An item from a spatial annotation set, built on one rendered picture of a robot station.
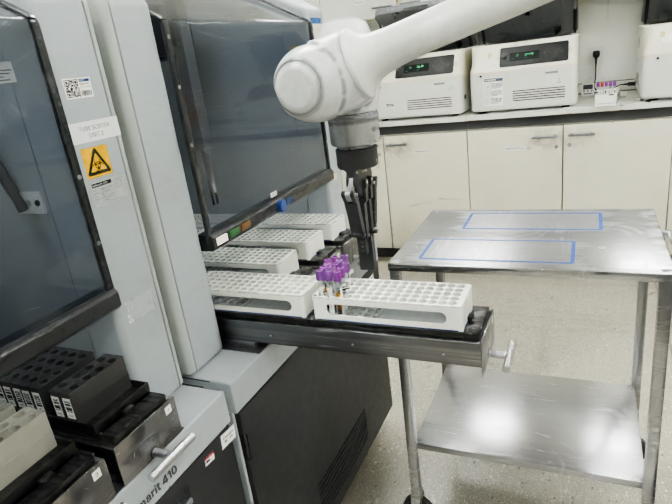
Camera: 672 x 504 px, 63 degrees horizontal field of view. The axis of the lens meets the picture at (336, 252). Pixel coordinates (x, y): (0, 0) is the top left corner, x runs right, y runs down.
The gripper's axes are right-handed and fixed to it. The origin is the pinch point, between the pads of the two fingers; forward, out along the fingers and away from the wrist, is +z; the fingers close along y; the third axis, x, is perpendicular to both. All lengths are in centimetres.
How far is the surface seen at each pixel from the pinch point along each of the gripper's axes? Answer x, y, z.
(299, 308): 14.0, -4.7, 10.9
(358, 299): 0.9, -4.6, 8.0
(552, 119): -19, 234, 9
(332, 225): 27, 42, 9
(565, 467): -35, 28, 66
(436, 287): -12.3, 2.8, 7.9
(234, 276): 34.0, 2.6, 8.1
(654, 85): -66, 230, -5
